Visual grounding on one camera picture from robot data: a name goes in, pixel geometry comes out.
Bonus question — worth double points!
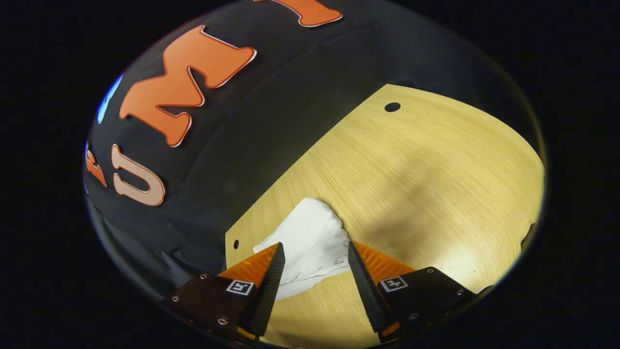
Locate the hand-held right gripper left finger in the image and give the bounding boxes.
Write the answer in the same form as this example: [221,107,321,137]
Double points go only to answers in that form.
[162,241,286,344]

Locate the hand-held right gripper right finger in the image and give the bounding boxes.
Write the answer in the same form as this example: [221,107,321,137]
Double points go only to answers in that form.
[347,240,480,342]

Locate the white jeans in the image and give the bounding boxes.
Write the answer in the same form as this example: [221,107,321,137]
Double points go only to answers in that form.
[253,197,351,300]

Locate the black backdrop cloth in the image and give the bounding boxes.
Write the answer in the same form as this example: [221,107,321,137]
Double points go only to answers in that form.
[82,0,538,301]

